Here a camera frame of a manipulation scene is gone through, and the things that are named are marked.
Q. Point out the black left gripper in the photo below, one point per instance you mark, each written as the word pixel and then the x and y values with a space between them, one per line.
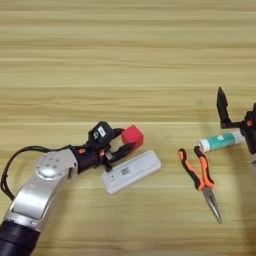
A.
pixel 88 158

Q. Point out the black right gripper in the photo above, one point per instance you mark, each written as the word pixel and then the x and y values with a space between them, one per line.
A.
pixel 251 133

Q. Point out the red cube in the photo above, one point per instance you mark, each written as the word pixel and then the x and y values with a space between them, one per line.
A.
pixel 132 136

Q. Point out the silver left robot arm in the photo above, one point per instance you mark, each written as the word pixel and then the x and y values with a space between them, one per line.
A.
pixel 36 190

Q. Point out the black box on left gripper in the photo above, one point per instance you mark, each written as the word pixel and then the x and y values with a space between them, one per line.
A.
pixel 99 133

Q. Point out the white rectangular plastic device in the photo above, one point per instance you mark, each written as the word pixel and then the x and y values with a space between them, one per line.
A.
pixel 133 171

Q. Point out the white green glue stick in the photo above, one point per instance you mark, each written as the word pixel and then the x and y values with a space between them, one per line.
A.
pixel 220 141

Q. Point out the orange black needle-nose pliers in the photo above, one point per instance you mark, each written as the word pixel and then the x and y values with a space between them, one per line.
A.
pixel 191 171

